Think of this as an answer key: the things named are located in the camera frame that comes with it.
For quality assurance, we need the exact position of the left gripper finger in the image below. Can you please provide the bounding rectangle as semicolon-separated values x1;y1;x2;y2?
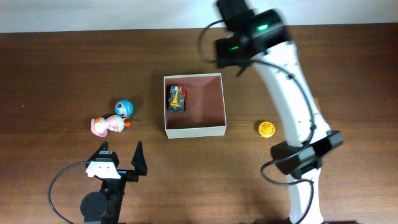
131;141;148;176
88;141;109;162

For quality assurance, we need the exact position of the pink white duck toy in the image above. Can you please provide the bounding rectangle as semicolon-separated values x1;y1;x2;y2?
90;115;131;138

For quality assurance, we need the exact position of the grey red toy truck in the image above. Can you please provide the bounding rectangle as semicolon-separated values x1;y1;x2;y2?
168;85;187;112

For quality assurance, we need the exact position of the yellow round plastic toy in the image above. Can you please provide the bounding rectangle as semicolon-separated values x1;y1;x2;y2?
258;121;275;138

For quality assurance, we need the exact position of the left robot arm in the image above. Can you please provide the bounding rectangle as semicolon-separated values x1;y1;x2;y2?
80;141;147;224

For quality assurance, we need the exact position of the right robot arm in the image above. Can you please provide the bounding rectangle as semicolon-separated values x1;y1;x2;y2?
215;0;343;223

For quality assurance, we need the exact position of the blue ball toy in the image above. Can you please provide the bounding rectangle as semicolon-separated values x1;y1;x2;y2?
114;100;134;118

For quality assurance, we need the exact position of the white cardboard box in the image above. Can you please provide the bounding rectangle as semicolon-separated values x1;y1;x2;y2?
163;73;227;139

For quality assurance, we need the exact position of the left black cable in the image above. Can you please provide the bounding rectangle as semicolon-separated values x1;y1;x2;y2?
48;161;91;224

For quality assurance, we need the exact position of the black cable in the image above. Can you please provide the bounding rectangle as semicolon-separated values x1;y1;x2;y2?
48;161;91;224
197;19;317;224

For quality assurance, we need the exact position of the right black cable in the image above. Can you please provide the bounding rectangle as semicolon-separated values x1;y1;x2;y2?
197;19;317;224

